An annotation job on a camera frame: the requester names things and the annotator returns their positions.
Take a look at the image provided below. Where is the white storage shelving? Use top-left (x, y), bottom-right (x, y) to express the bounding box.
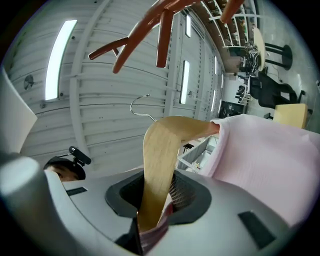
top-left (189, 0), bottom-right (261, 49)

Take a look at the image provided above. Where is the white partition desk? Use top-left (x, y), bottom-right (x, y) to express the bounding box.
top-left (176, 136), bottom-right (219, 176)

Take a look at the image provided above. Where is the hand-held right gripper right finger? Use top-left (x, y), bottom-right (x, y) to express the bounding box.
top-left (62, 167), bottom-right (298, 256)

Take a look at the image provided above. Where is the light wooden square table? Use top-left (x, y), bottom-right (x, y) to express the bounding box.
top-left (274, 103), bottom-right (309, 130)

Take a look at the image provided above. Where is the white panel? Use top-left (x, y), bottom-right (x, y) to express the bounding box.
top-left (0, 66), bottom-right (39, 157)

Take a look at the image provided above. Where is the round ceiling detector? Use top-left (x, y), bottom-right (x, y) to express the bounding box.
top-left (23, 74), bottom-right (35, 90)

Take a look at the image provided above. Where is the round beige table black base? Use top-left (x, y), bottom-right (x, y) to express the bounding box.
top-left (251, 26), bottom-right (293, 74)

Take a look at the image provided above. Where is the person's face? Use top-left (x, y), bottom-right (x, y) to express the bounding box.
top-left (52, 167), bottom-right (79, 183)

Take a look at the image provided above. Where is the pink garment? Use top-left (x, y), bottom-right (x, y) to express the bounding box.
top-left (138, 113), bottom-right (320, 253)

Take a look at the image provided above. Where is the red-brown coat rack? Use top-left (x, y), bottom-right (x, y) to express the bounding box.
top-left (88, 0), bottom-right (246, 75)

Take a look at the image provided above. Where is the black office chair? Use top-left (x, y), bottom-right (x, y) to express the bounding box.
top-left (249, 71), bottom-right (306, 109)

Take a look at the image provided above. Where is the black head-mounted camera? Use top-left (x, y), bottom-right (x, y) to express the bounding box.
top-left (57, 145), bottom-right (92, 168)

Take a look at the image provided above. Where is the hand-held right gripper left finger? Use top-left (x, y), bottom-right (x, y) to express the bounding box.
top-left (0, 152), bottom-right (141, 256)

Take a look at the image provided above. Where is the wooden hanger with metal hook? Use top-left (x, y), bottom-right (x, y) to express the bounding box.
top-left (129, 93), bottom-right (221, 232)

